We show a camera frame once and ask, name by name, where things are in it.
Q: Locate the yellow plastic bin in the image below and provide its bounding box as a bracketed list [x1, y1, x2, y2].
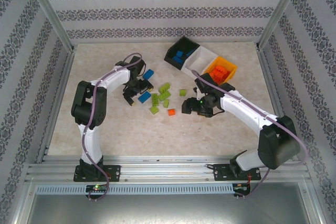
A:
[202, 56, 238, 86]

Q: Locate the white plastic bin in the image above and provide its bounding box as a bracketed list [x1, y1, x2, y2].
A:
[181, 46, 219, 78]

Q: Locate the black plastic bin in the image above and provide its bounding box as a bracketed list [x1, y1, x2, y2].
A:
[164, 36, 200, 71]

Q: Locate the grey metal panel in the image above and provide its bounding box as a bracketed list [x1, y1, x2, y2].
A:
[26, 194, 316, 224]

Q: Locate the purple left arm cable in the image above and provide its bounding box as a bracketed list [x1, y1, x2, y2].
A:
[81, 53, 145, 201]

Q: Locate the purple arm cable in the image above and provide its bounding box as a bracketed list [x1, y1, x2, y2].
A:
[191, 69, 309, 199]
[81, 53, 145, 201]

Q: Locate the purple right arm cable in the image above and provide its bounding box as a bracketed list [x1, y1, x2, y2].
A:
[191, 69, 309, 199]

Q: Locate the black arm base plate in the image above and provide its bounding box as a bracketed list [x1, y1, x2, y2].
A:
[213, 163, 261, 182]
[73, 165, 121, 183]

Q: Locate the aluminium side rail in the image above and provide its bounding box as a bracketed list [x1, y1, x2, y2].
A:
[256, 47, 309, 167]
[35, 47, 77, 163]

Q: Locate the aluminium mounting rail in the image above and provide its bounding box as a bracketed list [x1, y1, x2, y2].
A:
[25, 155, 310, 184]

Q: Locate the white slotted cable duct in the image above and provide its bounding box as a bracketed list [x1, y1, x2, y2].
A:
[35, 184, 235, 196]

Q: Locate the aluminium frame post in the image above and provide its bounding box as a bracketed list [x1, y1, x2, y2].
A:
[20, 0, 77, 53]
[256, 0, 308, 50]

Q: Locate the aluminium frame beam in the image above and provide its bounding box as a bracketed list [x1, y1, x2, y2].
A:
[9, 180, 37, 224]
[299, 182, 326, 224]

